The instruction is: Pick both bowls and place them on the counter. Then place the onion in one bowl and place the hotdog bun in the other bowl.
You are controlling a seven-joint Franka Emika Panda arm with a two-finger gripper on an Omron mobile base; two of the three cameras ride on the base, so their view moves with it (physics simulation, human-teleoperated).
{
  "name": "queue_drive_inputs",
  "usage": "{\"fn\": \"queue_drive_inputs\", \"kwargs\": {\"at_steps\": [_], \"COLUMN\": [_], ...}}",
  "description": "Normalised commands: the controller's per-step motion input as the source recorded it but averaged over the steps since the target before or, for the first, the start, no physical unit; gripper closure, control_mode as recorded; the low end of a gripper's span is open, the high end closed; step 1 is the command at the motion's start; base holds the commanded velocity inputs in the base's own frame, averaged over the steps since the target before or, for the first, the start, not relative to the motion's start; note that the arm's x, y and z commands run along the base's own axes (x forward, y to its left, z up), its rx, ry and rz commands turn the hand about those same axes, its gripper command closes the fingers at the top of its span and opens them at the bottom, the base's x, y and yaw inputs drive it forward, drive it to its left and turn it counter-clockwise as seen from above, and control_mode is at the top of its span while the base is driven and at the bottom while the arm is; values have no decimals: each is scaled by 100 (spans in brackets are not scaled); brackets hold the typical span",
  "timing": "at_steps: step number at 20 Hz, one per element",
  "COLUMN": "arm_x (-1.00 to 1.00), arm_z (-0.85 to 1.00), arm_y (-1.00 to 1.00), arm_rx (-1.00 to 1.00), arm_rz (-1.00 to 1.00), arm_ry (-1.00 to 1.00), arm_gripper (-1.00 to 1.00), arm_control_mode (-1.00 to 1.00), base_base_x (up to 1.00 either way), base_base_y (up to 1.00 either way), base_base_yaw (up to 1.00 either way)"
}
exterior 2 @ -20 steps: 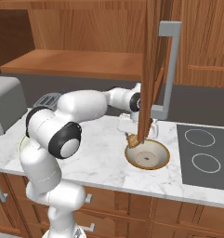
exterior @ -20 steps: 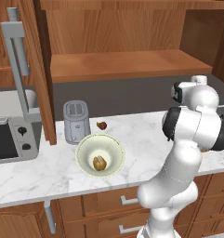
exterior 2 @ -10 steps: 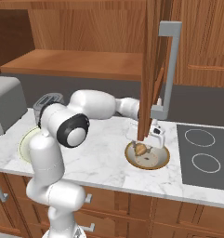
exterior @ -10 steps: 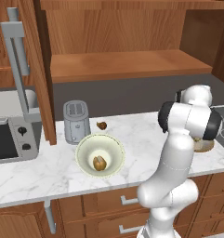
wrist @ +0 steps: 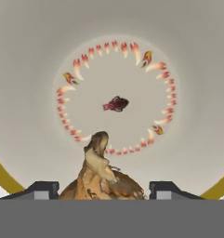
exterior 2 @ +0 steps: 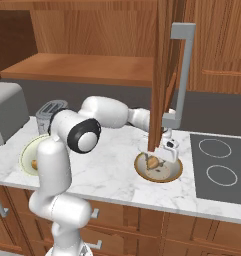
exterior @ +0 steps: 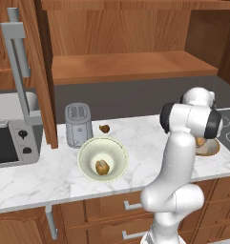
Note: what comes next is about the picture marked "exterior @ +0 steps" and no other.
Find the cream bowl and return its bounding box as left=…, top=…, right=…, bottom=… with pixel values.
left=76, top=136, right=130, bottom=184

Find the tan hotdog bun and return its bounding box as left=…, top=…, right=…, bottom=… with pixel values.
left=196, top=136, right=206, bottom=148

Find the tan brown bowl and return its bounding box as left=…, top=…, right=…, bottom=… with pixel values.
left=194, top=137, right=221, bottom=157

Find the small brown round food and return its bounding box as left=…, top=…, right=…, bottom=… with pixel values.
left=98, top=124, right=112, bottom=134

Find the grey toaster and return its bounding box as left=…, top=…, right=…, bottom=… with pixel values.
left=64, top=102, right=94, bottom=150

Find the wooden cupboard shelf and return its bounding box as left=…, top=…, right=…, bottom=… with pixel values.
left=51, top=50, right=220, bottom=86

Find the open wooden cupboard door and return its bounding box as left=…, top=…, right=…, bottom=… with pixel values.
left=32, top=0, right=59, bottom=150

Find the wooden drawer front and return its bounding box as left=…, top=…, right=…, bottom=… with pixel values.
left=83, top=190, right=153, bottom=223
left=86, top=217, right=157, bottom=244

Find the black hob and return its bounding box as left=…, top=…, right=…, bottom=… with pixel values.
left=215, top=107, right=230, bottom=158

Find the closed wooden upper cupboard door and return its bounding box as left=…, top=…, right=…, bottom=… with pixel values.
left=0, top=0, right=36, bottom=92

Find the wooden lower cupboard door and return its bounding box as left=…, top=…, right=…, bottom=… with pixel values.
left=0, top=206, right=54, bottom=244

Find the grey drawer handle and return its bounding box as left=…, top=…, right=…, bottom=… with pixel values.
left=121, top=230, right=150, bottom=241
left=123, top=199, right=143, bottom=212

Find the grey lower cupboard handle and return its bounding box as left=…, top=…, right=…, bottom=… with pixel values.
left=45, top=203, right=59, bottom=241

